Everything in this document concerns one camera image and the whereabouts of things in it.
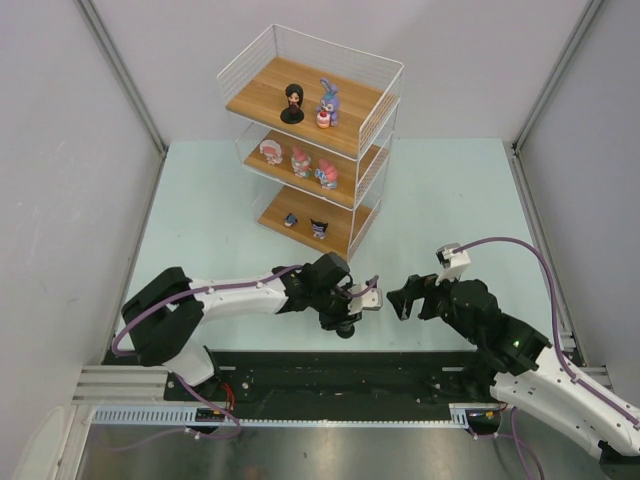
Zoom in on white wire three-tier shelf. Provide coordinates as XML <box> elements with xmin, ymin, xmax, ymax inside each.
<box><xmin>217</xmin><ymin>24</ymin><xmax>404</xmax><ymax>259</ymax></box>

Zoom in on aluminium frame rail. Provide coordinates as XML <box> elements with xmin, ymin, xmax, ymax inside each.
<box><xmin>74</xmin><ymin>366</ymin><xmax>608</xmax><ymax>410</ymax></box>

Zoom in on black eared purple figurine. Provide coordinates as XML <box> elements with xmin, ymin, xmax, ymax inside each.
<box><xmin>310</xmin><ymin>219</ymin><xmax>329</xmax><ymax>239</ymax></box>

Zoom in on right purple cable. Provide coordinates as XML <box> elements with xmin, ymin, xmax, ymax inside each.
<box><xmin>457</xmin><ymin>238</ymin><xmax>640</xmax><ymax>479</ymax></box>

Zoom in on pink bunny blue bow figurine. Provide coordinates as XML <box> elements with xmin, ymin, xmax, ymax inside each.
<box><xmin>314</xmin><ymin>158</ymin><xmax>338</xmax><ymax>190</ymax></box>

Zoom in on small blue lying figurine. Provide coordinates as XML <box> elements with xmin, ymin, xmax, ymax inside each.
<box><xmin>284</xmin><ymin>213</ymin><xmax>298</xmax><ymax>228</ymax></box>

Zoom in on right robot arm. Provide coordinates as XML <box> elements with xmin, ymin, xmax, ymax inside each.
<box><xmin>387</xmin><ymin>274</ymin><xmax>639</xmax><ymax>479</ymax></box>

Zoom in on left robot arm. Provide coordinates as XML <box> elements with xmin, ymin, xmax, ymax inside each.
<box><xmin>112</xmin><ymin>253</ymin><xmax>370</xmax><ymax>387</ymax></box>

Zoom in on white pink round figurine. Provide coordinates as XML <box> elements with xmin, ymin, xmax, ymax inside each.
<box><xmin>259</xmin><ymin>139</ymin><xmax>283</xmax><ymax>165</ymax></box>

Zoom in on black duck figurine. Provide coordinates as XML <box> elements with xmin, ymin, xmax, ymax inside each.
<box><xmin>280</xmin><ymin>83</ymin><xmax>304</xmax><ymax>124</ymax></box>
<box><xmin>335</xmin><ymin>324</ymin><xmax>355</xmax><ymax>339</ymax></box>

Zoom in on pink bunny flower crown figurine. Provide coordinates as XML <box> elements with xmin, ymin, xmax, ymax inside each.
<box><xmin>291</xmin><ymin>146</ymin><xmax>311</xmax><ymax>179</ymax></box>

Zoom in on white slotted cable duct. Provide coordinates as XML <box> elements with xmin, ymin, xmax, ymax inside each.
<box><xmin>92</xmin><ymin>403</ymin><xmax>471</xmax><ymax>429</ymax></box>

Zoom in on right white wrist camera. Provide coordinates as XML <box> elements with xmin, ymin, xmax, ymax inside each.
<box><xmin>436</xmin><ymin>243</ymin><xmax>471</xmax><ymax>285</ymax></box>

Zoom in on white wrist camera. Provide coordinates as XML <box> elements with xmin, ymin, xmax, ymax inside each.
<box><xmin>436</xmin><ymin>243</ymin><xmax>471</xmax><ymax>285</ymax></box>
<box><xmin>347</xmin><ymin>281</ymin><xmax>384</xmax><ymax>315</ymax></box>

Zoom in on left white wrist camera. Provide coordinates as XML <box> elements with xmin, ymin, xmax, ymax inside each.
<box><xmin>347</xmin><ymin>281</ymin><xmax>384</xmax><ymax>315</ymax></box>

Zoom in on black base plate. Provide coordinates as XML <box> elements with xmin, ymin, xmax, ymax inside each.
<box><xmin>102</xmin><ymin>349</ymin><xmax>501</xmax><ymax>421</ymax></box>

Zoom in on purple rabbit figurine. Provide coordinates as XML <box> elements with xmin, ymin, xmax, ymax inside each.
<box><xmin>316</xmin><ymin>78</ymin><xmax>340</xmax><ymax>129</ymax></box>

